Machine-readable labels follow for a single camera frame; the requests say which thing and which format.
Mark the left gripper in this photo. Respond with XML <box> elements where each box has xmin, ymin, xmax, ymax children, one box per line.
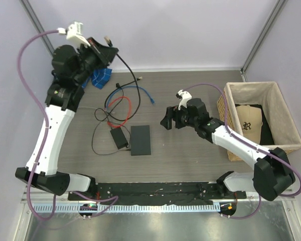
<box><xmin>74</xmin><ymin>38</ymin><xmax>119</xmax><ymax>85</ymax></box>

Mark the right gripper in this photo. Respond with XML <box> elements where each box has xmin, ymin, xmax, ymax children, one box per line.
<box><xmin>160</xmin><ymin>103</ymin><xmax>198</xmax><ymax>131</ymax></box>

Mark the black ethernet cable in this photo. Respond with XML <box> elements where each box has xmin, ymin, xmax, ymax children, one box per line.
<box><xmin>104</xmin><ymin>36</ymin><xmax>143</xmax><ymax>126</ymax></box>

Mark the black network switch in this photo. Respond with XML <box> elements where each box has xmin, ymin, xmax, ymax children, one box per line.
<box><xmin>130</xmin><ymin>125</ymin><xmax>151</xmax><ymax>156</ymax></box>

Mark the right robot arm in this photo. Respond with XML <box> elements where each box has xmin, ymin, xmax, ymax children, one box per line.
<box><xmin>161</xmin><ymin>98</ymin><xmax>295</xmax><ymax>201</ymax></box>

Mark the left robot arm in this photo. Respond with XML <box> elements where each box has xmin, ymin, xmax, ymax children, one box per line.
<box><xmin>15</xmin><ymin>37</ymin><xmax>119</xmax><ymax>200</ymax></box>

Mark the blue plaid cloth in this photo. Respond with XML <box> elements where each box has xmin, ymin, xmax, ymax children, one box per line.
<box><xmin>82</xmin><ymin>68</ymin><xmax>112</xmax><ymax>89</ymax></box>

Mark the beige cap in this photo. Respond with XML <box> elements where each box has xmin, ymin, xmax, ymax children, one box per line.
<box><xmin>236</xmin><ymin>105</ymin><xmax>263</xmax><ymax>144</ymax></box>

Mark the black garment in basket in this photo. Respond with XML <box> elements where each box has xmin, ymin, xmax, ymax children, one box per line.
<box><xmin>235</xmin><ymin>104</ymin><xmax>274</xmax><ymax>146</ymax></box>

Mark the wicker basket with liner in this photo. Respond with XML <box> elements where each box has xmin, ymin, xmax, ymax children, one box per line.
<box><xmin>217</xmin><ymin>81</ymin><xmax>301</xmax><ymax>154</ymax></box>

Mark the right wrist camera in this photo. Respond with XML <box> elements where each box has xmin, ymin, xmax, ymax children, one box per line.
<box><xmin>176</xmin><ymin>89</ymin><xmax>192</xmax><ymax>110</ymax></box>

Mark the red ethernet cable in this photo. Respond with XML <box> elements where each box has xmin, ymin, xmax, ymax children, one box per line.
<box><xmin>106</xmin><ymin>96</ymin><xmax>132</xmax><ymax>128</ymax></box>

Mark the blue ethernet cable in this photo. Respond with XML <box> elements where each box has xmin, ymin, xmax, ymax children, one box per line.
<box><xmin>104</xmin><ymin>85</ymin><xmax>156</xmax><ymax>112</ymax></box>

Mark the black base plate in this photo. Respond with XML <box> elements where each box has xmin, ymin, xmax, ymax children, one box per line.
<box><xmin>82</xmin><ymin>182</ymin><xmax>247</xmax><ymax>206</ymax></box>

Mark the slotted cable duct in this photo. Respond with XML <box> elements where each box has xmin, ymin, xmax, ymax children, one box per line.
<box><xmin>33</xmin><ymin>203</ymin><xmax>221</xmax><ymax>213</ymax></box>

